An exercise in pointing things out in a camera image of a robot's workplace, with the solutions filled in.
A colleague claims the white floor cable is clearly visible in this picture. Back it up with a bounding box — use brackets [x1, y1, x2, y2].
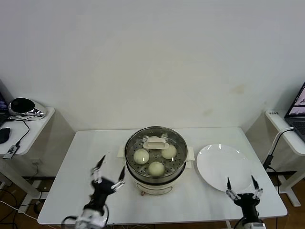
[0, 200, 39, 219]

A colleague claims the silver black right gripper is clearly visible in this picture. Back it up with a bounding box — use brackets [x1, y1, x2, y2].
[225, 175, 264, 222]

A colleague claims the black cable on side table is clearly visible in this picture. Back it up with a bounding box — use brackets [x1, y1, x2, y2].
[4, 114, 31, 146]

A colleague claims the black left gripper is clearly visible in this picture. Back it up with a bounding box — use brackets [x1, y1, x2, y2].
[88, 155, 126, 211]

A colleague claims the open dark grey laptop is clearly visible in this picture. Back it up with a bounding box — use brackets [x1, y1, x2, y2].
[284, 81, 305, 138]

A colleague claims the glass lid with cream handle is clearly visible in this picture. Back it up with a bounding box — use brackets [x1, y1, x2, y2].
[125, 126, 188, 178]

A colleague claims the black computer mouse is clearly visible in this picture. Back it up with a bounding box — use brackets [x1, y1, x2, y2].
[0, 127, 11, 144]

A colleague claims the perforated steel steamer basket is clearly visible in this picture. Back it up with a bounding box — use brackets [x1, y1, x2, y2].
[116, 125, 195, 181]

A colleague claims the white round plate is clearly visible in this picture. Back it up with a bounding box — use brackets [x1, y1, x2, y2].
[196, 143, 254, 193]

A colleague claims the black power adapter cable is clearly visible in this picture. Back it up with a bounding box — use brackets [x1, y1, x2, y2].
[262, 127, 295, 172]

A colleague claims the white side table with headset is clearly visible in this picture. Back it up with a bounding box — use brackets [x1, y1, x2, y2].
[0, 106, 76, 214]

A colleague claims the cream electric cooking pot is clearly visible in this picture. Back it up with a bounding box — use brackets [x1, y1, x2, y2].
[125, 160, 193, 197]

